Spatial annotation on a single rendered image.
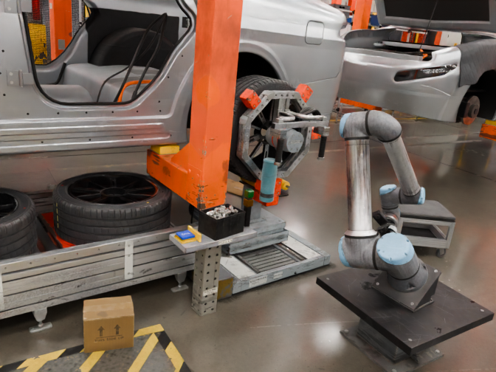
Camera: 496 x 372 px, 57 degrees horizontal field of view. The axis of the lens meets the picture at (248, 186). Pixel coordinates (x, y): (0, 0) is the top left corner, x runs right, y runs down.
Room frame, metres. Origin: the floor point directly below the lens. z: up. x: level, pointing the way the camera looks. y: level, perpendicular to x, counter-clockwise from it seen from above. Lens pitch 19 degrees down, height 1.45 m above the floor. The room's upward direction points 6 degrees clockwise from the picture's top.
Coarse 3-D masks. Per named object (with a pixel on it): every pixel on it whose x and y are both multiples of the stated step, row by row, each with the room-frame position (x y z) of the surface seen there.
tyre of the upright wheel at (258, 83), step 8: (240, 80) 2.85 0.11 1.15; (248, 80) 2.81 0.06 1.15; (256, 80) 2.78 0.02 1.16; (264, 80) 2.76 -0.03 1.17; (272, 80) 2.78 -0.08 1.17; (280, 80) 2.82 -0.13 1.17; (240, 88) 2.75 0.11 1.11; (248, 88) 2.71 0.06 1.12; (256, 88) 2.70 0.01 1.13; (264, 88) 2.74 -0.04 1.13; (272, 88) 2.77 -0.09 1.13; (280, 88) 2.81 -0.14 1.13; (288, 88) 2.85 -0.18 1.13; (240, 104) 2.63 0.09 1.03; (240, 112) 2.64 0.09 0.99; (232, 120) 2.61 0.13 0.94; (232, 128) 2.61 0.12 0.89; (232, 136) 2.61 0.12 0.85; (232, 144) 2.62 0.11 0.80; (232, 152) 2.62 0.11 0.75; (232, 160) 2.62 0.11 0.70; (240, 160) 2.66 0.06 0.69; (232, 168) 2.65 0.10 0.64; (240, 168) 2.66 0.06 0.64; (240, 176) 2.72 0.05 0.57; (248, 176) 2.70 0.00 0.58
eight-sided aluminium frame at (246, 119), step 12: (264, 96) 2.65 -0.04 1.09; (276, 96) 2.69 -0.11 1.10; (288, 96) 2.74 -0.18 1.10; (300, 96) 2.80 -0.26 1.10; (300, 108) 2.84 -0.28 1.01; (240, 120) 2.60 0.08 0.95; (312, 120) 2.88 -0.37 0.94; (240, 132) 2.59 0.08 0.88; (300, 132) 2.92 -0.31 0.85; (240, 144) 2.60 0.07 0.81; (240, 156) 2.58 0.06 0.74; (300, 156) 2.85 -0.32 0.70; (252, 168) 2.61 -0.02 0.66; (288, 168) 2.80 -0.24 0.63
